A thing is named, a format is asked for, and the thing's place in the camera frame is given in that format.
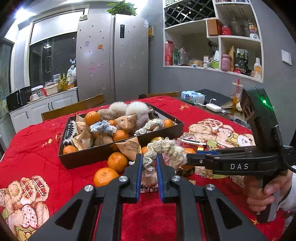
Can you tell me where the mandarin orange front left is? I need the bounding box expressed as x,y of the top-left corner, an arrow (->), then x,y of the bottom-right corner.
93,167 -> 119,187

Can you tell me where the silver double-door fridge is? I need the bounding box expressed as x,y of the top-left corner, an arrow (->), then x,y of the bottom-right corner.
76,9 -> 149,103

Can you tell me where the kraft triangular snack pack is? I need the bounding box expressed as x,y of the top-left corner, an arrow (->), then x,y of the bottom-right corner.
111,137 -> 142,161

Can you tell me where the wooden chair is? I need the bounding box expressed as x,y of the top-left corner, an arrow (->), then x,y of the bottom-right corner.
41,93 -> 105,121
138,91 -> 182,99

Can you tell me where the green potted plant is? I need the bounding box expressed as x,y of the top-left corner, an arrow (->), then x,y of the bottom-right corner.
107,1 -> 137,16

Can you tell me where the tissue pack blue white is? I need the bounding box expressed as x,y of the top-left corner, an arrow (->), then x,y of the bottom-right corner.
181,90 -> 205,105

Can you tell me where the white kitchen cabinet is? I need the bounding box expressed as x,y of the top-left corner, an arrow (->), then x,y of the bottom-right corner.
10,87 -> 78,133

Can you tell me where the red bear-print table cloth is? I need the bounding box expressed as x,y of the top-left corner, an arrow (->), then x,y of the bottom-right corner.
0,95 -> 287,241

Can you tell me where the mandarin orange in tray corner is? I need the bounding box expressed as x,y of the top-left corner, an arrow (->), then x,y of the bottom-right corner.
63,145 -> 78,154

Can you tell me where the blue white crochet scrunchie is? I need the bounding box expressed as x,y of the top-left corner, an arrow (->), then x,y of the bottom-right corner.
90,120 -> 117,135

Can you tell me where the black microwave oven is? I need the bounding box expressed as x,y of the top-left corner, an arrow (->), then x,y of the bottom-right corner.
6,86 -> 32,111

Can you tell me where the black notebook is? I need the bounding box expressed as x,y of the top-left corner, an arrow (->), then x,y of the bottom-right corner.
197,89 -> 232,109

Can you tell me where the white wall shelf unit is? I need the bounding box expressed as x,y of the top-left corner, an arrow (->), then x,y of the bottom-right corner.
162,1 -> 264,83

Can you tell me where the black rectangular tray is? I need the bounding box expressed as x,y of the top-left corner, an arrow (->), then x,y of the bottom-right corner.
58,104 -> 184,169

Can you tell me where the white fluffy pompom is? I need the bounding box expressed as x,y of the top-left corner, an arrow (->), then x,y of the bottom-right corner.
125,101 -> 149,116

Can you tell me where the bubble tea cup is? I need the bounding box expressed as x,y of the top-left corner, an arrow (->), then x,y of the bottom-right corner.
231,79 -> 243,109

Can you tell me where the person's right hand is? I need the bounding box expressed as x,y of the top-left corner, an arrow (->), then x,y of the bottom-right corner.
244,170 -> 293,212

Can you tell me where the white power adapter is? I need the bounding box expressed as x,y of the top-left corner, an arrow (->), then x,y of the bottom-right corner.
199,98 -> 222,113

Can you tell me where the mandarin orange beside tray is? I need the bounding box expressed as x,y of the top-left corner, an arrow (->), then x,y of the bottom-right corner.
107,152 -> 128,173

